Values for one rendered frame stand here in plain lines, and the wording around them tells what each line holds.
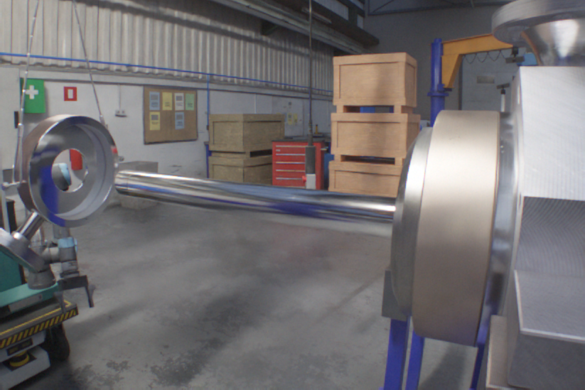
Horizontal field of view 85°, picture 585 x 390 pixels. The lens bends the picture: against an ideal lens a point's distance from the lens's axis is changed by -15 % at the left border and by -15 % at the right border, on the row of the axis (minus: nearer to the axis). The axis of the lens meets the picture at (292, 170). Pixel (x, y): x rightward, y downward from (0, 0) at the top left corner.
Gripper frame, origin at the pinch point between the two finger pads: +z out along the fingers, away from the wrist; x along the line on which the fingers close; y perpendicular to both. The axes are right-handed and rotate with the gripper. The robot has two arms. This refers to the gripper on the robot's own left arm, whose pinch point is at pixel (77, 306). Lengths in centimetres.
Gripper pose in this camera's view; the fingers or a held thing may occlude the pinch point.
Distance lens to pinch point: 188.5
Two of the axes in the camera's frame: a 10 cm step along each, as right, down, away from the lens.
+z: 2.6, 9.4, -2.0
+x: 5.6, 0.2, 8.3
